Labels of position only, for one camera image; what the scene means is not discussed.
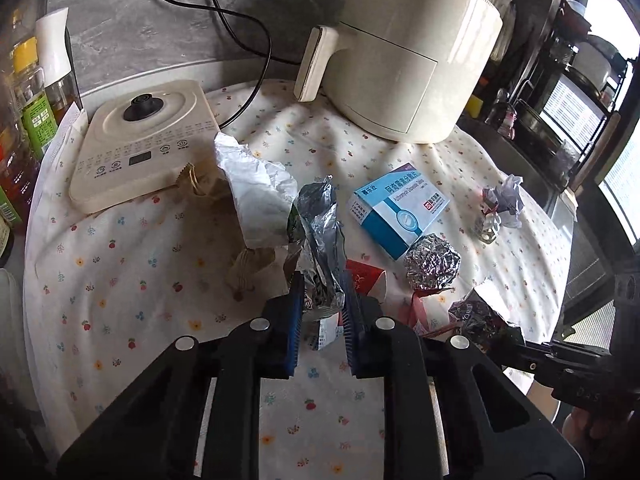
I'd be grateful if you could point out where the crumpled white paper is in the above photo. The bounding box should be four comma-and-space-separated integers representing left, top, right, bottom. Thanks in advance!
482, 175, 525, 229

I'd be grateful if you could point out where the blue and white medicine box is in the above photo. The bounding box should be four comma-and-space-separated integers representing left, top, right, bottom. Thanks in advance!
348, 162, 451, 261

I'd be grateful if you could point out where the black dish rack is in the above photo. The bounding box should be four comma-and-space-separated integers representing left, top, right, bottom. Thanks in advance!
520, 0, 632, 188

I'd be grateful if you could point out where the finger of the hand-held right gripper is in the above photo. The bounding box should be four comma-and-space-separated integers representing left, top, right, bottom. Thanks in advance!
495, 327, 565, 387

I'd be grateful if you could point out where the green label bottle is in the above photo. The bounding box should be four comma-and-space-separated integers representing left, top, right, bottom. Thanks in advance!
10, 35, 57, 161

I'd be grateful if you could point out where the black power cable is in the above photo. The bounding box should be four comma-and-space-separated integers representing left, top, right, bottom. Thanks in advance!
134, 0, 274, 130

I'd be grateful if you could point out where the cream air fryer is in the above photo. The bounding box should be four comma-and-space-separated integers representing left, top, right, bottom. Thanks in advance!
292, 0, 503, 145

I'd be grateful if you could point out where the white-topped oil dispenser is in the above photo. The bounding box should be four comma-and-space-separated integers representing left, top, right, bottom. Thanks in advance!
35, 8, 82, 126

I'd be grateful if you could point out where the dark printed foil wrapper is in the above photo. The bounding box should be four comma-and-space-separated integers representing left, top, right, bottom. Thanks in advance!
448, 287, 524, 352

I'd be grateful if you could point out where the small white carton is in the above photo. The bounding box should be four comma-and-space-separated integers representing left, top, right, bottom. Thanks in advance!
304, 310, 344, 352

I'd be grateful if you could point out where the silver foil wrapper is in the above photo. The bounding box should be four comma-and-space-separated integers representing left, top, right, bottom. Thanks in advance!
285, 176, 347, 322

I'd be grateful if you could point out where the small pink bottle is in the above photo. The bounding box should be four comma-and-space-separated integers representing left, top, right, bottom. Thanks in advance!
491, 89, 517, 140

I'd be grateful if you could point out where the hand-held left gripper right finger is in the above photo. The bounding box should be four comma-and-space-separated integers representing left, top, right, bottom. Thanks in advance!
341, 269, 586, 480

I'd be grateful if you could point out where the dark sauce bottle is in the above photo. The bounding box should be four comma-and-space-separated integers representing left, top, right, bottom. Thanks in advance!
0, 210, 17, 267

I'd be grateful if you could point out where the white crumpled paper bag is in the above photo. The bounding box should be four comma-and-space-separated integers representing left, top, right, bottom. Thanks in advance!
214, 132, 299, 252

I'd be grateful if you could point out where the cream induction cooker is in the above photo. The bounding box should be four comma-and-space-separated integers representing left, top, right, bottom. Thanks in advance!
68, 80, 223, 215

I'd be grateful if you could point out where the steel pot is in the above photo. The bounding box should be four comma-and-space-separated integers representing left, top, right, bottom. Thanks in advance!
574, 34, 627, 87

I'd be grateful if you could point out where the brown paper bag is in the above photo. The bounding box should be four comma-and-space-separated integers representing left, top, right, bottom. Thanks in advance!
172, 162, 277, 302

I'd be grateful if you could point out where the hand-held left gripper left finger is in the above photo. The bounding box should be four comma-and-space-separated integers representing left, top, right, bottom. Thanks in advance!
56, 271, 307, 480

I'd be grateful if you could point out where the floral tablecloth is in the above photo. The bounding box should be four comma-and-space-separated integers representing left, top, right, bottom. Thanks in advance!
22, 79, 573, 480

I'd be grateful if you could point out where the pink wrapper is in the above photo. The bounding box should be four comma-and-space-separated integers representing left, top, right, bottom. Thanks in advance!
406, 289, 453, 338

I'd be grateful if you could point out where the foil ball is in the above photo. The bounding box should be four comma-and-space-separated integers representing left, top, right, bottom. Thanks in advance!
404, 233, 462, 291

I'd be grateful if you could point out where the small transparent wrapper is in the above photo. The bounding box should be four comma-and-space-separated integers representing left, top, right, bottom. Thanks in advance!
474, 209, 502, 247

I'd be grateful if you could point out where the red and white carton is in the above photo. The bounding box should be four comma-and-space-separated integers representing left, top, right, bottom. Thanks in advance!
345, 259, 389, 313

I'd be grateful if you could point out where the red liquid bottle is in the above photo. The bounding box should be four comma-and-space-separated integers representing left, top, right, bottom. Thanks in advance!
0, 122, 42, 226

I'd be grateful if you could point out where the person's right hand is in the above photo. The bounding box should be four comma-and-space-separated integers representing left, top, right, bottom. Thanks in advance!
561, 402, 640, 466

